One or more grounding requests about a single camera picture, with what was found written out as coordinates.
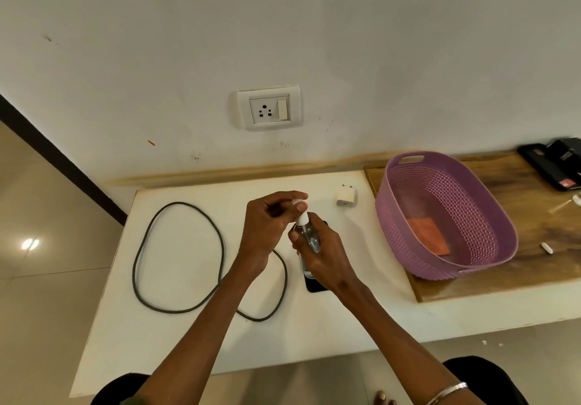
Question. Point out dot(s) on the orange cleaning cloth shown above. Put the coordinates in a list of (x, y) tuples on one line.
[(426, 236)]

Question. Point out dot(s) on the white charger adapter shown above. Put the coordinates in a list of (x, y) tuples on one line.
[(346, 196)]

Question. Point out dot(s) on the purple plastic basket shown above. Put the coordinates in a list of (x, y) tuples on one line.
[(485, 227)]

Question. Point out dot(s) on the person's left forearm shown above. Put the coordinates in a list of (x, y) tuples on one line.
[(199, 341)]

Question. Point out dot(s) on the black smartphone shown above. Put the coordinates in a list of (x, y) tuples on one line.
[(313, 287)]

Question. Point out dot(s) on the black power adapter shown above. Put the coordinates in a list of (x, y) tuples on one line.
[(567, 152)]

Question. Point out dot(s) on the white wall socket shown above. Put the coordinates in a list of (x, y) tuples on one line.
[(268, 108)]

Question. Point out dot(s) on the dark door frame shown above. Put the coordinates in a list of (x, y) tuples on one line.
[(59, 159)]

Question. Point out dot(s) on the clear spray bottle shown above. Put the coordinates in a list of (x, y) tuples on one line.
[(311, 239)]

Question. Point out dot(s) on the black trousers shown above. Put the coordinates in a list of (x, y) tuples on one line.
[(490, 377)]

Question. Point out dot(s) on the person's left hand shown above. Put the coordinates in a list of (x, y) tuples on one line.
[(263, 227)]

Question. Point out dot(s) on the person's bare foot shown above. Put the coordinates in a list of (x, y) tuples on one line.
[(383, 399)]

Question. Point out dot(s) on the person's right hand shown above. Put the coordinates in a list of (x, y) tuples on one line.
[(331, 268)]

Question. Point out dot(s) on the person's right forearm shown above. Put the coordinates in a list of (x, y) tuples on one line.
[(408, 354)]

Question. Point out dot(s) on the small white cap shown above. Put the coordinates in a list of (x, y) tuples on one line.
[(546, 248)]

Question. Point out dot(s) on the brown wooden board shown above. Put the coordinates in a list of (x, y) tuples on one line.
[(526, 218)]

